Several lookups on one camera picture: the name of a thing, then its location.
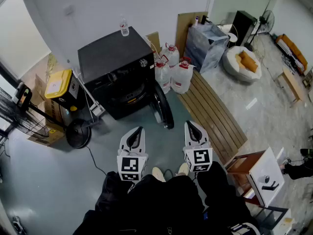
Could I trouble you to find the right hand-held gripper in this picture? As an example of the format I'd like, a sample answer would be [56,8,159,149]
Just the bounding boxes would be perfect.
[183,120,214,174]

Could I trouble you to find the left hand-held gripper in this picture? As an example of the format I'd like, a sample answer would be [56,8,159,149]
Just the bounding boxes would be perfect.
[116,126,149,182]

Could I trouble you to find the round black washing machine door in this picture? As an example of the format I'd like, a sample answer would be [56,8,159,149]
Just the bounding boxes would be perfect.
[150,80,175,130]

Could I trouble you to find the black washing machine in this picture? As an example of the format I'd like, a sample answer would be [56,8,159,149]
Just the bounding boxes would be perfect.
[77,26,162,120]

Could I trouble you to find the person's right forearm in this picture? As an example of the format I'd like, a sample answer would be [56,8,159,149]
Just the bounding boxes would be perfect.
[197,161,246,205]

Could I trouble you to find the person's left forearm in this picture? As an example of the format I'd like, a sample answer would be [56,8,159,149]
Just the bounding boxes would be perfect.
[94,171,137,214]

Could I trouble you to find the wooden slat panel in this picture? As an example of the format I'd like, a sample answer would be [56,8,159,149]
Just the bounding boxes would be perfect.
[177,70,248,165]

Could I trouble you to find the person's right beige shoe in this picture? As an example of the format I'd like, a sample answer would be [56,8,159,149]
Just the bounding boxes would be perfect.
[174,163,190,177]

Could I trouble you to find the person's beige shoe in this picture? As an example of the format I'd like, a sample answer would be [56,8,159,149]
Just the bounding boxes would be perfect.
[152,166,167,183]
[174,163,190,177]

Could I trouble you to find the person's left beige shoe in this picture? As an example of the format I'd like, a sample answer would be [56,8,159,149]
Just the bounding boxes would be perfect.
[152,166,167,183]

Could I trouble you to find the white plug box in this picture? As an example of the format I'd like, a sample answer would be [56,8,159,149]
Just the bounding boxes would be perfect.
[89,101,106,117]

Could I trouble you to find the black floor fan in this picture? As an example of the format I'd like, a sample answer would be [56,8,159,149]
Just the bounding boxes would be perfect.
[0,81,92,149]

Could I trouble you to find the large water jug red cap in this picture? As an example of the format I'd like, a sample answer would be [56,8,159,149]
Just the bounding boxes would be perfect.
[159,42,180,69]
[170,56,196,94]
[154,55,171,94]

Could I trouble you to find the person's black trousers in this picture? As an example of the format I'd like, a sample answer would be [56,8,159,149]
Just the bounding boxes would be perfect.
[72,174,260,235]

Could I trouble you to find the white beanbag chair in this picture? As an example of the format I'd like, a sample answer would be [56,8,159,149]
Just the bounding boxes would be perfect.
[222,45,263,83]

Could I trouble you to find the white board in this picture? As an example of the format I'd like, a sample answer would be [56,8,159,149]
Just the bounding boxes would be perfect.
[249,146,286,208]

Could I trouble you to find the brown cardboard box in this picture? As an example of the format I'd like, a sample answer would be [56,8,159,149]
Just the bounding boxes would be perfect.
[26,73,72,147]

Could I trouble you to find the grey marble pattern cabinet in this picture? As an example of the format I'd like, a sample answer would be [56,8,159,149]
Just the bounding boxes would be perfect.
[183,22,230,74]

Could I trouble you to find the black hook shaped object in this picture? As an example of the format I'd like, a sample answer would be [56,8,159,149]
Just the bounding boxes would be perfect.
[261,180,280,191]

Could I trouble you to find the orange cushion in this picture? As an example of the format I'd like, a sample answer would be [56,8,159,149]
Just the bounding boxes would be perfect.
[235,50,260,73]

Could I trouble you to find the black bin with yellow lid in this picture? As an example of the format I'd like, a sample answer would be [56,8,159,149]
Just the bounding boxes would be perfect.
[44,69,86,111]

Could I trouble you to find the small brown cardboard sheet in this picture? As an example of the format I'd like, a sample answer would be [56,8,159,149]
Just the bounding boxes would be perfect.
[145,31,162,55]

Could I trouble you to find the small round white table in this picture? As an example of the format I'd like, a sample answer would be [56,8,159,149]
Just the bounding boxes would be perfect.
[227,31,239,44]

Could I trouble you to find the tall brown cardboard sheet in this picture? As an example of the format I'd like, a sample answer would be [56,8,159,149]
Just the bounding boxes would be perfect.
[175,11,209,56]

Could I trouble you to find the low wooden table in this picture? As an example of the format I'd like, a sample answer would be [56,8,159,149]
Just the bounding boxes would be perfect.
[277,66,305,108]

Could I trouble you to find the clear plastic water bottle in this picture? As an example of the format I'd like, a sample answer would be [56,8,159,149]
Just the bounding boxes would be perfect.
[119,14,130,37]

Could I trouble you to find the tall black cabinet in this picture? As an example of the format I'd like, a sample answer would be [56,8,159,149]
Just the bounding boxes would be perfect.
[230,10,258,47]

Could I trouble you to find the orange sofa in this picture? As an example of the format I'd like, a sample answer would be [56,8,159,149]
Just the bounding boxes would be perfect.
[275,33,309,74]

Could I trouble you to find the black fan cable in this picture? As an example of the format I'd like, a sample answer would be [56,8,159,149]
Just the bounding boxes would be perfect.
[84,144,109,176]

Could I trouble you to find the black metal frame table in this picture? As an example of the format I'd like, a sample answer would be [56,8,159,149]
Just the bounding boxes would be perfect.
[254,205,293,231]

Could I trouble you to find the black pedestal fan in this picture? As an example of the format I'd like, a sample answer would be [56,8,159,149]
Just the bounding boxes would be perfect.
[244,9,275,51]

